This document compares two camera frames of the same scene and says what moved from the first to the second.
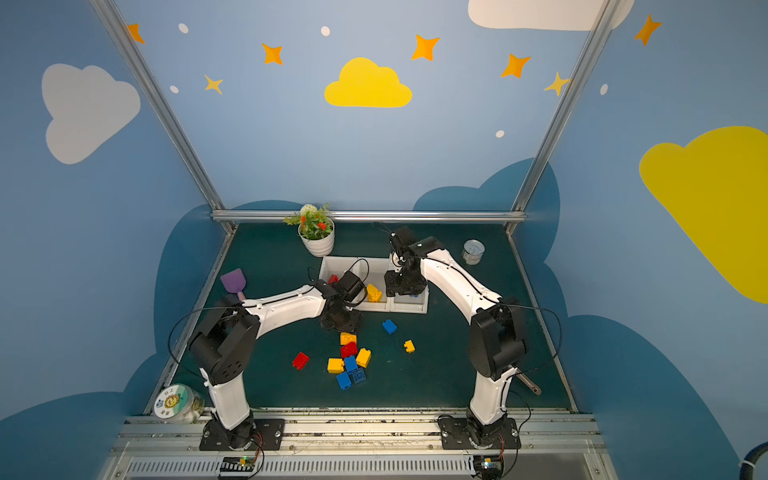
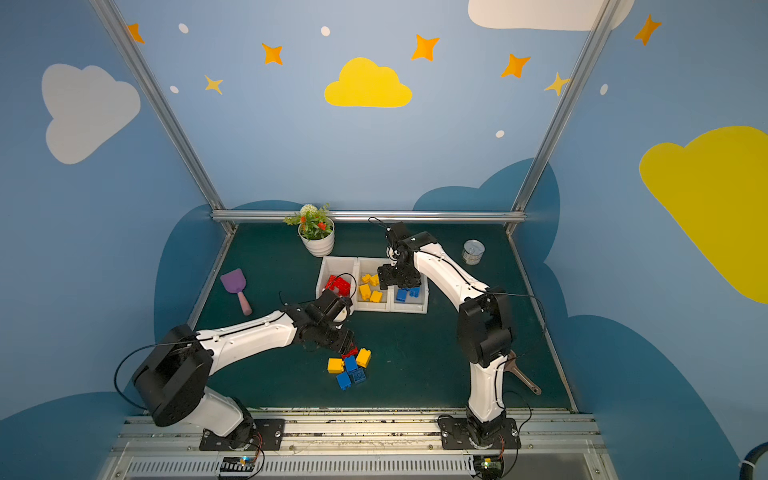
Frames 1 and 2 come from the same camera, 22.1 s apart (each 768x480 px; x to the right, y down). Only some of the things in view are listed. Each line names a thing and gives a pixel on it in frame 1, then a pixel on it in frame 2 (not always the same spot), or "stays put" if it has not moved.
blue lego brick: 350,364 stays put
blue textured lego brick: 358,374 stays put
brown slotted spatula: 532,386 stays put
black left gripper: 341,320 -> 335,339
